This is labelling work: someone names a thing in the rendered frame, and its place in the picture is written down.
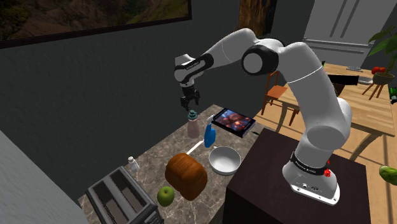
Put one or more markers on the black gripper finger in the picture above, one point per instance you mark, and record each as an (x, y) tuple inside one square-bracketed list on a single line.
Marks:
[(196, 100), (185, 104)]

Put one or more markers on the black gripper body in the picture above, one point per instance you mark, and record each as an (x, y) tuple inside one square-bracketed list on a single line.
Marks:
[(189, 91)]

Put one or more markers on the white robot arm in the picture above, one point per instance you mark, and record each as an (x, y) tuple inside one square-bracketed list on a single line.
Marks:
[(313, 93)]

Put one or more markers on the pink bottle with teal cap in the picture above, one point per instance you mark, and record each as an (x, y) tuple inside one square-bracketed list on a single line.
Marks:
[(193, 127)]

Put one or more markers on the blue spray bottle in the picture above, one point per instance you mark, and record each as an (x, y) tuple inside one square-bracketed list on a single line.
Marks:
[(209, 134)]

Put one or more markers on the white bowl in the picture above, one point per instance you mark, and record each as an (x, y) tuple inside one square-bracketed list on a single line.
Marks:
[(224, 160)]

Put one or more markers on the brown bread loaf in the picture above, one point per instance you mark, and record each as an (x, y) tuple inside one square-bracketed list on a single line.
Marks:
[(186, 175)]

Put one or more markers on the wooden chair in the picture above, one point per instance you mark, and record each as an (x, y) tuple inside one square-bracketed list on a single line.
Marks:
[(274, 93)]

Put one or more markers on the small white salt shaker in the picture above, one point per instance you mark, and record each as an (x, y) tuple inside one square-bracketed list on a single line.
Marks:
[(133, 164)]

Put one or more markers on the green apple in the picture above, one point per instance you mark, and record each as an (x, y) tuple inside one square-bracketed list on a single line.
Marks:
[(165, 196)]

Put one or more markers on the silver toaster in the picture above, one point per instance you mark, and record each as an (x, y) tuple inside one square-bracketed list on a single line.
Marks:
[(122, 198)]

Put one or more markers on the dark brown robot stand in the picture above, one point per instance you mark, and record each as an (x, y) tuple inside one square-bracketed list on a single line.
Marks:
[(279, 183)]

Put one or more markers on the grey panelled door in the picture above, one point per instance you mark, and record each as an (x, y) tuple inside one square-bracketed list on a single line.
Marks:
[(341, 28)]

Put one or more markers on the wooden dining table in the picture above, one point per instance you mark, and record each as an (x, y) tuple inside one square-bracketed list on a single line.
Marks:
[(366, 105)]

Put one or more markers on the potted plant on wooden stand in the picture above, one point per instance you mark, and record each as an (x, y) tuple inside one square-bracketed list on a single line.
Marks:
[(383, 62)]

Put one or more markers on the green bottle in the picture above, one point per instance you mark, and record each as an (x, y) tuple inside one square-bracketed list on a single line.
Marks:
[(393, 94)]

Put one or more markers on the green round object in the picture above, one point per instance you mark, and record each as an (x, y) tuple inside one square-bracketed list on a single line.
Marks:
[(388, 174)]

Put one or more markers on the brown wall picture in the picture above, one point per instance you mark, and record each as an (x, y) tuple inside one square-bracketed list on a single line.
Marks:
[(254, 15)]

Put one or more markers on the framed landscape wall picture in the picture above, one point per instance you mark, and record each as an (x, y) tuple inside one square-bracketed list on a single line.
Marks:
[(86, 15)]

